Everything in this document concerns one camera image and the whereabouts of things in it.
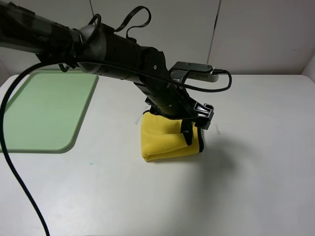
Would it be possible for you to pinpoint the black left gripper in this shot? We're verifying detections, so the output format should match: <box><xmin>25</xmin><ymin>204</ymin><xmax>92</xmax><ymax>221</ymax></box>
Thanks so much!
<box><xmin>135</xmin><ymin>81</ymin><xmax>214</xmax><ymax>146</ymax></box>

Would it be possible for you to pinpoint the yellow towel with black trim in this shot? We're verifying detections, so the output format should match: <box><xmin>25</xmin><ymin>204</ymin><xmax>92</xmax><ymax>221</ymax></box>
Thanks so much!
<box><xmin>141</xmin><ymin>111</ymin><xmax>204</xmax><ymax>162</ymax></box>

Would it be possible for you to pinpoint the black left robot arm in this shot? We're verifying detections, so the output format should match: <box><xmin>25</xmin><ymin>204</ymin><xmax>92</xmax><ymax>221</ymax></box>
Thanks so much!
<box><xmin>0</xmin><ymin>2</ymin><xmax>215</xmax><ymax>138</ymax></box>

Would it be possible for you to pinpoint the light green plastic tray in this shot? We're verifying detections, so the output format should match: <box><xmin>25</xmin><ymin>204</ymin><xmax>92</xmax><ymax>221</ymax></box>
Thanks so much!
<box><xmin>3</xmin><ymin>71</ymin><xmax>98</xmax><ymax>153</ymax></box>

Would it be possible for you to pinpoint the clear tape strip left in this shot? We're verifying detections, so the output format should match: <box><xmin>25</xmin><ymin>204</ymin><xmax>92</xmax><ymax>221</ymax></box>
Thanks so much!
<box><xmin>134</xmin><ymin>106</ymin><xmax>148</xmax><ymax>125</ymax></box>

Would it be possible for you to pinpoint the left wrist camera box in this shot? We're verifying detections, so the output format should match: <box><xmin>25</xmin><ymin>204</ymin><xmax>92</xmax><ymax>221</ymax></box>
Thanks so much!
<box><xmin>170</xmin><ymin>61</ymin><xmax>219</xmax><ymax>83</ymax></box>

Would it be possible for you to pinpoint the black left camera cable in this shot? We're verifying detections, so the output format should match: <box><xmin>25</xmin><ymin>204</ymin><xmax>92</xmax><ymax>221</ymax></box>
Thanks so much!
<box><xmin>0</xmin><ymin>6</ymin><xmax>233</xmax><ymax>236</ymax></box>

